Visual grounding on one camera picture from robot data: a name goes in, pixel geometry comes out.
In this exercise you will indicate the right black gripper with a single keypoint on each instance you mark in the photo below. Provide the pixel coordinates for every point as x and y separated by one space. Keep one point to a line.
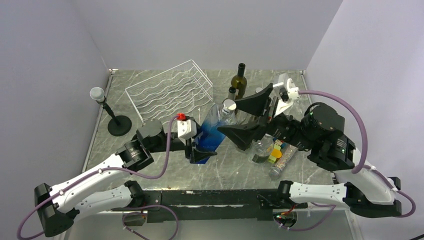
242 134

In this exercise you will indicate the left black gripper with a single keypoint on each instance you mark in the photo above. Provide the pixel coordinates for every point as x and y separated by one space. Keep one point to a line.
195 155

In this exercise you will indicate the blue glass bottle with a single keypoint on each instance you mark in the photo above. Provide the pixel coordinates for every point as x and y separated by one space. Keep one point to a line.
208 137

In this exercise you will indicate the labelled dark wine bottle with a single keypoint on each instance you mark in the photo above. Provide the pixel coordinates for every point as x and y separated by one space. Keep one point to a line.
232 92

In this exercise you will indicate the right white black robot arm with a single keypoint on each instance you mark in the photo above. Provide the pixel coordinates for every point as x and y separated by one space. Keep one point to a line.
320 133

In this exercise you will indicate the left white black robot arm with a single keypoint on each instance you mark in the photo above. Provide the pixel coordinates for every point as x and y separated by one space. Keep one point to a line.
146 155

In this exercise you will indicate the small clear round bottle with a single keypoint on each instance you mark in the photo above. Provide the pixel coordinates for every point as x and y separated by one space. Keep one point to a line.
261 149

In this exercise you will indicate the dark green wine bottle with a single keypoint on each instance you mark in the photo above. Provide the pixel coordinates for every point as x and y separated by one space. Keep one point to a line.
239 81

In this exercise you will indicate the glitter filled tube bottle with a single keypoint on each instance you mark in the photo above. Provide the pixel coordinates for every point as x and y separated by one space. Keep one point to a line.
287 153

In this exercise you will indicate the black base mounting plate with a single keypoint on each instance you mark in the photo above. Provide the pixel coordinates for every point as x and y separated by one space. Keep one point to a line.
190 205

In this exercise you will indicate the black microphone on stand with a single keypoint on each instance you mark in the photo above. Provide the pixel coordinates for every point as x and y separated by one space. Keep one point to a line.
118 125

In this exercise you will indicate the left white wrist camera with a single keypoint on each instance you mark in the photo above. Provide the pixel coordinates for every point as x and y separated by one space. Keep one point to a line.
187 129

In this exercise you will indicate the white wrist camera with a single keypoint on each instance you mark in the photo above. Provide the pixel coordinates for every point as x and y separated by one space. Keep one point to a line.
187 129
286 92

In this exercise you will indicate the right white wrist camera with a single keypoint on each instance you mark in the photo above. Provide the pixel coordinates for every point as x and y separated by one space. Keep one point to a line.
286 92

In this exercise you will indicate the white wire wine rack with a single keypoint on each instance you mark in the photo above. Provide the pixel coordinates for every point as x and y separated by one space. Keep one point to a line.
184 88

